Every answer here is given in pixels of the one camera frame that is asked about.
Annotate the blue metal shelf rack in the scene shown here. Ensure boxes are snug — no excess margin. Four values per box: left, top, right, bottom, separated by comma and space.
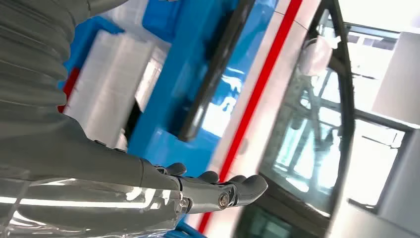
126, 0, 280, 238

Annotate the red plastic bin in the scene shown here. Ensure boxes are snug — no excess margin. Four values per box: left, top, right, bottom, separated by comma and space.
57, 67, 82, 114

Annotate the white plastic crate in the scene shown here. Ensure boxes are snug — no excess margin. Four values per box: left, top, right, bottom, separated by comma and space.
62, 29, 171, 152

